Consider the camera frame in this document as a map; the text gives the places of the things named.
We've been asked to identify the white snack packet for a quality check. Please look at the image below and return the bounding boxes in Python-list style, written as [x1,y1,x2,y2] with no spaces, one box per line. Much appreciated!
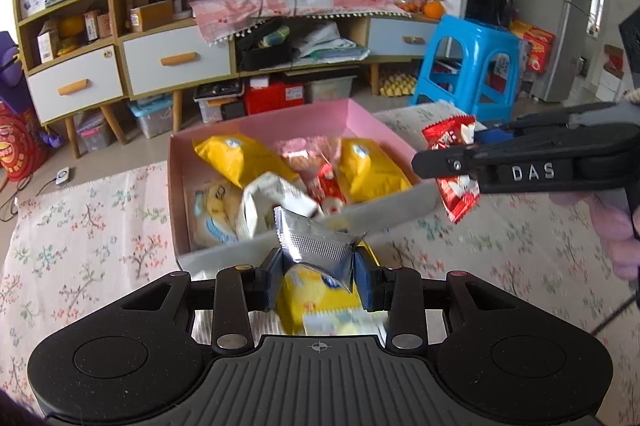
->
[235,171,326,241]

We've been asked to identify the pale drawer with round sticker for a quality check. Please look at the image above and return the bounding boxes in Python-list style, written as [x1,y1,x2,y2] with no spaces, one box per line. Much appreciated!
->
[27,45,125,123]

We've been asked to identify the clear bin blue lid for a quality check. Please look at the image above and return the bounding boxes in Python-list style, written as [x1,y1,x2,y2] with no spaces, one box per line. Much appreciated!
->
[127,96,176,139]

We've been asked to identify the brown cardboard box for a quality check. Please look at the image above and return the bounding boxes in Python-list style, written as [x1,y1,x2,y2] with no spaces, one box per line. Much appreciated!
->
[129,1,175,33]

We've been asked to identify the small clear bin orange contents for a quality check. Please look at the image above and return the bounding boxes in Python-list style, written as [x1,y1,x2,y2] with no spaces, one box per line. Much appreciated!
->
[197,97,226,123]

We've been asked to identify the small brown cartons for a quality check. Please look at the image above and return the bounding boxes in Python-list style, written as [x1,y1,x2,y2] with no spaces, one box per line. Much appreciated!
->
[84,9,113,42]

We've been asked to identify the yellow egg tray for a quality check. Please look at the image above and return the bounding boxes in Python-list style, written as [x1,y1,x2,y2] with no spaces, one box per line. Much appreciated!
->
[379,74,418,98]

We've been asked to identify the yellow chip packet blue label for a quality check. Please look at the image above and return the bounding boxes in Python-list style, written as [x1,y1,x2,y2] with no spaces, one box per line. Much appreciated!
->
[272,206,388,338]

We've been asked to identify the red yellow snack carton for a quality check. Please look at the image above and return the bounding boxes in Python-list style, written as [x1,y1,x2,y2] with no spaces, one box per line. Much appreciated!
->
[510,20,556,74]

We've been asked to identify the thin black floor cable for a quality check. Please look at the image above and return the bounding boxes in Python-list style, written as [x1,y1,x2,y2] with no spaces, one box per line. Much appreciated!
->
[0,179,58,223]

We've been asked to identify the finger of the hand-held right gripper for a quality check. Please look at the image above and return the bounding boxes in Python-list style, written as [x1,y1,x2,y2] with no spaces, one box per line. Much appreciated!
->
[474,102,621,145]
[411,122,639,196]

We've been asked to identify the pale drawer wooden handle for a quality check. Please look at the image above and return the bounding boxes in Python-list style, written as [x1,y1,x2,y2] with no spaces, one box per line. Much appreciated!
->
[369,17,441,56]
[122,25,232,96]

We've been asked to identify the clear bin with papers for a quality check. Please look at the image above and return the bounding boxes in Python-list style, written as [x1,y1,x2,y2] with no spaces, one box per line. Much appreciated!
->
[74,110,116,153]

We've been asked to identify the white papers pile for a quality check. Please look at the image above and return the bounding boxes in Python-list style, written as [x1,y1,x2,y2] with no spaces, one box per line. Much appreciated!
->
[292,22,372,62]

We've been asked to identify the clear bread packet blue label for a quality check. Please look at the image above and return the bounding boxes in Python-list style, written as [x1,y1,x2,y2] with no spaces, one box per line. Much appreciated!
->
[186,179,256,251]

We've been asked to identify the pink clear cookie packet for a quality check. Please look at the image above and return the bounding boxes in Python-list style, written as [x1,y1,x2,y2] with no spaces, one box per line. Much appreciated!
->
[274,133,347,174]

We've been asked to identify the small white carton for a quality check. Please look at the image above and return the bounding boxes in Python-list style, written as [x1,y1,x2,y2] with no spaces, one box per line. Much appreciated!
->
[37,20,61,63]

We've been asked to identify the red snack packet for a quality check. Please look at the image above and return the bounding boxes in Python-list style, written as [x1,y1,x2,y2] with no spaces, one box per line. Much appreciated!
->
[421,115,482,225]

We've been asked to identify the purple plush toy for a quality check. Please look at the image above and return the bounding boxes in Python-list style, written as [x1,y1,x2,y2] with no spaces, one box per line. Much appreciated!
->
[0,30,63,149]

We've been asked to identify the floral white cloth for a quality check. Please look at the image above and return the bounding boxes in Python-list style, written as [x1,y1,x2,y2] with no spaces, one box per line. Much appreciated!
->
[0,101,640,426]

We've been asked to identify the blue plastic stool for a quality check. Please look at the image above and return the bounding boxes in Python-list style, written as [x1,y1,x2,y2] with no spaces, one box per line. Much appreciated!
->
[410,14,530,124]

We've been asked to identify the clear bin white lid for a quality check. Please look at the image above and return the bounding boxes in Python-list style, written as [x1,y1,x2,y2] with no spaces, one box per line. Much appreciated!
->
[305,75,358,104]

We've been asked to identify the person's right hand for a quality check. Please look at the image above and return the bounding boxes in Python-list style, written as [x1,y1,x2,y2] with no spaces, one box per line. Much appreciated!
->
[590,192,640,281]

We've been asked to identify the pink cardboard box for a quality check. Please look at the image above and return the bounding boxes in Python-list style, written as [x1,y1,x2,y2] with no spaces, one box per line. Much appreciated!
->
[167,99,442,275]

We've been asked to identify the black microwave oven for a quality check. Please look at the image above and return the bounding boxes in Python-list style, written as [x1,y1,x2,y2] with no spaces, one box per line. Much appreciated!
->
[465,0,516,28]

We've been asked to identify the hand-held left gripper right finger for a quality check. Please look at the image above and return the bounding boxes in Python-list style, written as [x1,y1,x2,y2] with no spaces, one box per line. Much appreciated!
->
[352,249,518,352]

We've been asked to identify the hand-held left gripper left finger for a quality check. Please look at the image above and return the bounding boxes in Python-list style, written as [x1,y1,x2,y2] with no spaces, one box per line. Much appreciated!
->
[120,249,286,354]

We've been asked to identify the red cardboard box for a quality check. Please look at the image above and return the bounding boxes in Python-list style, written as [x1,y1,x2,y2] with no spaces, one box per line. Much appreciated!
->
[243,81,307,117]

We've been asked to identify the red patterned bag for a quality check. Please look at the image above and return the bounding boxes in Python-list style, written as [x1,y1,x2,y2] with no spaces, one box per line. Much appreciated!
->
[0,101,49,181]

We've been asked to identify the red white candy packet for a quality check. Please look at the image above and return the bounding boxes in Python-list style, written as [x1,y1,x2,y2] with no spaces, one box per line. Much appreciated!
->
[302,159,347,218]

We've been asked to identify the plain yellow snack packet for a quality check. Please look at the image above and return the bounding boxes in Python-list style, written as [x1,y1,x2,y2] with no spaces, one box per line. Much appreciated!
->
[337,137,417,205]
[193,133,302,190]

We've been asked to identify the black open case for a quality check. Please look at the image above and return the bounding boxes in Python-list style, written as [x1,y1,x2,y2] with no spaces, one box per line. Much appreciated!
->
[234,17,296,72]

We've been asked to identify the pink patterned cloth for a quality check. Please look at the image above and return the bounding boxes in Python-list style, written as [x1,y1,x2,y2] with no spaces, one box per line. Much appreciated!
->
[189,0,426,44]

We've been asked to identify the black tray white frame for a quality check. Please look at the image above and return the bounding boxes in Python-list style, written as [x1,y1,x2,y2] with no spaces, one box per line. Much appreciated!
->
[192,81,246,100]

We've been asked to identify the wooden TV cabinet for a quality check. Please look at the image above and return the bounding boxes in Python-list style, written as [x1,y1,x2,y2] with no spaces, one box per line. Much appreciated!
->
[117,9,443,132]

